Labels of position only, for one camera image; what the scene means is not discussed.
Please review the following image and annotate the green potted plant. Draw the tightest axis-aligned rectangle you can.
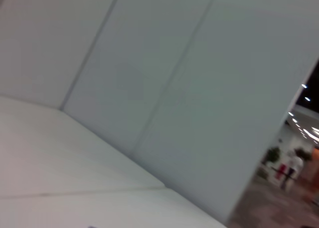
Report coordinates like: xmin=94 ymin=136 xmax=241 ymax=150
xmin=265 ymin=146 xmax=282 ymax=168

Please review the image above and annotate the person in white shirt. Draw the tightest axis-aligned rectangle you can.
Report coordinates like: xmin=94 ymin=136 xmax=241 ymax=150
xmin=280 ymin=148 xmax=305 ymax=192

